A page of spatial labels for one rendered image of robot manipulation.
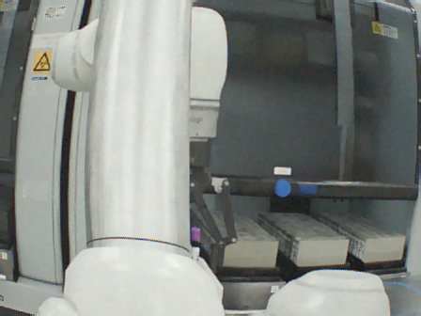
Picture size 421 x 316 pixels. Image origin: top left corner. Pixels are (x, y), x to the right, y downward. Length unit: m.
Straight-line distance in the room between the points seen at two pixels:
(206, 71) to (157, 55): 0.64
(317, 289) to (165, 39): 0.28
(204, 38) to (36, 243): 0.62
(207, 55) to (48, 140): 0.49
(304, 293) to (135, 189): 0.18
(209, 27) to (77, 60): 0.22
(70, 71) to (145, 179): 0.67
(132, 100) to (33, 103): 1.04
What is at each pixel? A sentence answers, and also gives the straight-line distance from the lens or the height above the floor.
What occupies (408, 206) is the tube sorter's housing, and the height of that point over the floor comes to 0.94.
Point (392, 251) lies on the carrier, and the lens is 2.13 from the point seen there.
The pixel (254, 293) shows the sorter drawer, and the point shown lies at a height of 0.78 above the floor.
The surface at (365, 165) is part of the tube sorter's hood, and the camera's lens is 2.09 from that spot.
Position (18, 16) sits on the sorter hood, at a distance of 2.04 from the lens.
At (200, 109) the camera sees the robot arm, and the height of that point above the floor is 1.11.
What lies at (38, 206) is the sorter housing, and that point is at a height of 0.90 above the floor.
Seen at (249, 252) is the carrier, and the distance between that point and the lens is 2.06.
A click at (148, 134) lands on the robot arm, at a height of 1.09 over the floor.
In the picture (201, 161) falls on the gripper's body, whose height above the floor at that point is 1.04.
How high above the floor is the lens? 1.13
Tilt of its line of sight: 3 degrees down
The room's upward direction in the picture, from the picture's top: 4 degrees clockwise
